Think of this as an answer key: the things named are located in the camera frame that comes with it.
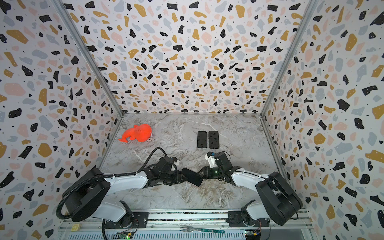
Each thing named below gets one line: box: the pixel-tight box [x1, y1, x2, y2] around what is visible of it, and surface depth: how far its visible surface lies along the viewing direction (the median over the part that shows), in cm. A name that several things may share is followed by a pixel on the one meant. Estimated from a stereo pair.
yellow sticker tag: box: [71, 223, 80, 232], surface depth 72 cm
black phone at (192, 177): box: [181, 167, 204, 187], surface depth 87 cm
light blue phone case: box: [196, 130, 208, 149], surface depth 108 cm
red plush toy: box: [118, 123, 152, 143], surface depth 105 cm
